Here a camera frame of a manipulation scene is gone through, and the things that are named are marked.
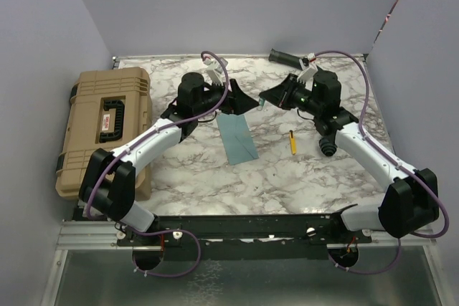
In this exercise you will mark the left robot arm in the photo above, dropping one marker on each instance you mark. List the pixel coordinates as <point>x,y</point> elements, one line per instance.
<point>109,183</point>

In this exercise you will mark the aluminium frame rail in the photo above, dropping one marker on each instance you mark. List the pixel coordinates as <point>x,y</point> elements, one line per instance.
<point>77,235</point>

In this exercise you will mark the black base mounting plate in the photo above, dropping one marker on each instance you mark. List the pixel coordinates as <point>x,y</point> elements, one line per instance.
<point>287,236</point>

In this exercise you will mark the green white glue stick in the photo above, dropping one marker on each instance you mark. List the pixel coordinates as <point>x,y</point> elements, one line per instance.
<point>261,104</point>

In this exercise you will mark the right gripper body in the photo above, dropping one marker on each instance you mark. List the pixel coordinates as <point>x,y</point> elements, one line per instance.
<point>298,95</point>

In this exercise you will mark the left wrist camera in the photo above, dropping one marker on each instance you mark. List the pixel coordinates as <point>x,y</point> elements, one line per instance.
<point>214,70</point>

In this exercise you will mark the tan plastic tool case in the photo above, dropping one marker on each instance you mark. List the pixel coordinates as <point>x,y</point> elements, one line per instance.
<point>108,109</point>

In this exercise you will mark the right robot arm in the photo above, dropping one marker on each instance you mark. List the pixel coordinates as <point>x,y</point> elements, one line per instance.
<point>408,203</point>

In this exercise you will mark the yellow utility knife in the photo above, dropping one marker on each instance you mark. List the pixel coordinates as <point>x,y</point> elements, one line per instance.
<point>293,148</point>

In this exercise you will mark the teal envelope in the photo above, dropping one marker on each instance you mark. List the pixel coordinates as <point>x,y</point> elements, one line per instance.
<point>236,138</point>

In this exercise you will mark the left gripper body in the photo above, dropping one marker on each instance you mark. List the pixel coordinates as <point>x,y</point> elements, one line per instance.
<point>226,106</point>

